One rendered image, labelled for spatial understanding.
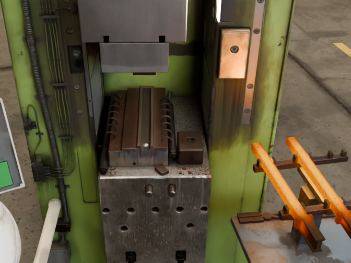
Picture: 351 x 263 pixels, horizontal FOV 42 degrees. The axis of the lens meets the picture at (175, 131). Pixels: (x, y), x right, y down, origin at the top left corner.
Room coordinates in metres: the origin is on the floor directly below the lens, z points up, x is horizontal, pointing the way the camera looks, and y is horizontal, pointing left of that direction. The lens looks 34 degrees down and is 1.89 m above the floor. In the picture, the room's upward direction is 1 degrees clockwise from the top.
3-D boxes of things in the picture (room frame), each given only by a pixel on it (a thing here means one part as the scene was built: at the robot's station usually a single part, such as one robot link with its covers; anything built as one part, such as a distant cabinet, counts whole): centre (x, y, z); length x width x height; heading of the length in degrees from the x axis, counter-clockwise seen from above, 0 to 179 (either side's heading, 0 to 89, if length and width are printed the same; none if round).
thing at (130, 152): (1.45, 0.13, 0.96); 0.42 x 0.20 x 0.09; 3
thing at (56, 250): (1.34, 0.49, 0.36); 0.09 x 0.07 x 0.12; 93
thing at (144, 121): (1.45, 0.11, 0.99); 0.42 x 0.05 x 0.01; 3
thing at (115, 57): (1.45, 0.13, 1.32); 0.42 x 0.20 x 0.10; 3
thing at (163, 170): (1.21, 0.04, 0.92); 0.04 x 0.03 x 0.01; 34
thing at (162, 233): (1.46, 0.08, 0.69); 0.56 x 0.38 x 0.45; 3
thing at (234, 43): (1.39, -0.18, 1.27); 0.09 x 0.02 x 0.17; 93
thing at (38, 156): (1.34, 0.50, 0.80); 0.06 x 0.03 x 0.14; 93
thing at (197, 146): (1.31, -0.05, 0.95); 0.12 x 0.08 x 0.06; 3
